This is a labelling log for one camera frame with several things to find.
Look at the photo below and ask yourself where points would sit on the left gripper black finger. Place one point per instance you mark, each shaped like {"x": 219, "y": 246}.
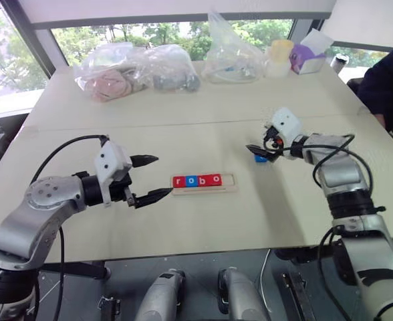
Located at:
{"x": 153, "y": 197}
{"x": 143, "y": 160}

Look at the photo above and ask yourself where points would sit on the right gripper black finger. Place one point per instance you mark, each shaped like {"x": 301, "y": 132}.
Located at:
{"x": 261, "y": 152}

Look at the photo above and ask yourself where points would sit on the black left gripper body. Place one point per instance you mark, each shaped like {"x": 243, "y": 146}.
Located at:
{"x": 121, "y": 190}

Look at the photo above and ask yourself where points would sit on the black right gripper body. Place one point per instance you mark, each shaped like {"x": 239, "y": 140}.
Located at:
{"x": 274, "y": 143}

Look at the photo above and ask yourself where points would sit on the blue cube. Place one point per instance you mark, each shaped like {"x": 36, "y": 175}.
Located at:
{"x": 260, "y": 159}

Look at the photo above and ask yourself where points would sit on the wooden letter tray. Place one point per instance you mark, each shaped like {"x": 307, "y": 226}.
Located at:
{"x": 228, "y": 185}

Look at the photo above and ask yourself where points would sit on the red letter b block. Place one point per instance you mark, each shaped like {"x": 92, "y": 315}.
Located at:
{"x": 202, "y": 180}

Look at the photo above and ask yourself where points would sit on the red letter o block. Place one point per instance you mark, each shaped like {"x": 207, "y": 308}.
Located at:
{"x": 215, "y": 180}

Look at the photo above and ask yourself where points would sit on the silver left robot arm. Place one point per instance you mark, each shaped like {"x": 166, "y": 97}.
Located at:
{"x": 39, "y": 207}

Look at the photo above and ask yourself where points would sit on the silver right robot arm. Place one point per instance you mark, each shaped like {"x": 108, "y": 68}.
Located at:
{"x": 343, "y": 174}

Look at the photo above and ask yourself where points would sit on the red letter r block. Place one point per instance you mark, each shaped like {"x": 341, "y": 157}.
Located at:
{"x": 179, "y": 181}

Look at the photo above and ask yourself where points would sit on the blue letter o block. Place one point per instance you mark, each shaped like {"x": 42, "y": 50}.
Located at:
{"x": 191, "y": 181}

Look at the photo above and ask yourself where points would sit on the silver rounded robot leg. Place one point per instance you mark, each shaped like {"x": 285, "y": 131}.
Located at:
{"x": 163, "y": 297}
{"x": 243, "y": 297}

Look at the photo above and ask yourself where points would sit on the white and yellow plastic container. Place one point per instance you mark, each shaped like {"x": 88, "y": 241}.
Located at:
{"x": 278, "y": 58}

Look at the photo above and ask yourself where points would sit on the plastic bag with pink items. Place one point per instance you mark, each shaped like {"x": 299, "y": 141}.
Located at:
{"x": 108, "y": 82}

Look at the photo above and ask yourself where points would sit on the black table foot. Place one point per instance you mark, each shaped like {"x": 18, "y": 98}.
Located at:
{"x": 79, "y": 270}
{"x": 296, "y": 255}

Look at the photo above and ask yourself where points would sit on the purple tissue box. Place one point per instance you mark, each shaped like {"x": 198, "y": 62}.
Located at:
{"x": 308, "y": 60}

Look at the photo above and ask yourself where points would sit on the plastic bag with grey items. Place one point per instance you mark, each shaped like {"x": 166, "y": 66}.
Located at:
{"x": 173, "y": 73}

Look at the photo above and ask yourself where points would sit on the dark seat beside person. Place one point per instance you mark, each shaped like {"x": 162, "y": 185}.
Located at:
{"x": 354, "y": 87}

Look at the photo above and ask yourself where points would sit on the metal cup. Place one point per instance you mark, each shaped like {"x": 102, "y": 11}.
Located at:
{"x": 339, "y": 63}

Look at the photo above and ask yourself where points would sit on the person in dark clothing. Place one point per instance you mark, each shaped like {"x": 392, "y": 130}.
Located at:
{"x": 390, "y": 83}

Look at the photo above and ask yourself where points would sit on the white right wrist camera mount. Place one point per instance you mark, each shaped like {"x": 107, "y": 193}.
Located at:
{"x": 286, "y": 123}

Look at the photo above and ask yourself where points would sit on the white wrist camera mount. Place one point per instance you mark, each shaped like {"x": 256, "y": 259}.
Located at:
{"x": 111, "y": 158}
{"x": 286, "y": 123}

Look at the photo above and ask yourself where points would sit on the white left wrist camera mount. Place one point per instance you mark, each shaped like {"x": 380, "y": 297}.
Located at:
{"x": 111, "y": 158}

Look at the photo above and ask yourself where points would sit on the black metal floor bracket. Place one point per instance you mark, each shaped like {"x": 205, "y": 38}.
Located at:
{"x": 109, "y": 307}
{"x": 296, "y": 294}

